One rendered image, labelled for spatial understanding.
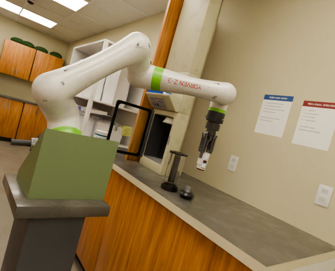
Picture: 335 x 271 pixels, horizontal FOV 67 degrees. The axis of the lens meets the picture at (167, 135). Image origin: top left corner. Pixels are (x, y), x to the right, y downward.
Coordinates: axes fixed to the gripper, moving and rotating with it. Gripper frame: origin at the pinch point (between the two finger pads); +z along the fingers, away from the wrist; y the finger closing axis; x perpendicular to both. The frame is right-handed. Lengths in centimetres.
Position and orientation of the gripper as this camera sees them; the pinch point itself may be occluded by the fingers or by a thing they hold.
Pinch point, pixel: (203, 158)
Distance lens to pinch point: 138.5
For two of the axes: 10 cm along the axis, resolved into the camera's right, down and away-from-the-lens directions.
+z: -2.7, 9.6, 0.6
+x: 7.5, 2.5, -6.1
